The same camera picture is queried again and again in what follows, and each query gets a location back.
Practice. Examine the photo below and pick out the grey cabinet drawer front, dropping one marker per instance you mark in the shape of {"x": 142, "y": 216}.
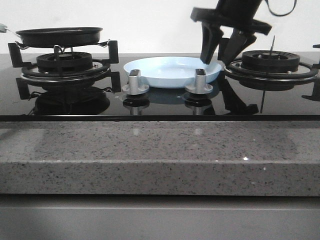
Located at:
{"x": 101, "y": 217}

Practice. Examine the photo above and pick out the light blue plate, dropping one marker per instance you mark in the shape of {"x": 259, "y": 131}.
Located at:
{"x": 172, "y": 72}

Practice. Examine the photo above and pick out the black burner head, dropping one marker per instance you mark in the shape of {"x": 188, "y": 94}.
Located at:
{"x": 277, "y": 61}
{"x": 70, "y": 62}

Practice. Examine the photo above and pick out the black left burner head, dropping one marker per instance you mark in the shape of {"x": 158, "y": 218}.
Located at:
{"x": 70, "y": 62}

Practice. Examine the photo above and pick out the silver stove knob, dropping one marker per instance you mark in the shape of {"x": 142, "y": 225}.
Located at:
{"x": 199, "y": 86}
{"x": 135, "y": 86}

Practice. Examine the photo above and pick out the black right pan support grate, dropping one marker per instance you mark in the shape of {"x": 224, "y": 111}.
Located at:
{"x": 304, "y": 73}

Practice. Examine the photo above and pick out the black right burner head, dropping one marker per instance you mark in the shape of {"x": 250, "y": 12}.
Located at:
{"x": 277, "y": 61}

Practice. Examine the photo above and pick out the black glass gas hob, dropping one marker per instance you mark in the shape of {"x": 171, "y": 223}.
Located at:
{"x": 230, "y": 100}

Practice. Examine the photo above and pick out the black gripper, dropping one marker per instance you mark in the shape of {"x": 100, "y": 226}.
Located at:
{"x": 236, "y": 14}

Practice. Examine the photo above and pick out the silver left stove knob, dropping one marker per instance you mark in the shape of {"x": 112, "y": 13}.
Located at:
{"x": 135, "y": 86}

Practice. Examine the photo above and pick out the silver right stove knob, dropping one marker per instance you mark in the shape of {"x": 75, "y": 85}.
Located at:
{"x": 199, "y": 86}

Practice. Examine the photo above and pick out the black frying pan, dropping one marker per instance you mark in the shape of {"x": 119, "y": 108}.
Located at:
{"x": 65, "y": 37}

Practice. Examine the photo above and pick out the black pan support grate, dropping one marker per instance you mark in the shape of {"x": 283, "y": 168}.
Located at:
{"x": 304, "y": 73}
{"x": 31, "y": 74}

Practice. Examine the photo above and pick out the black left pan support grate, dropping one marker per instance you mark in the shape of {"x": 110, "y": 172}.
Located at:
{"x": 31, "y": 74}

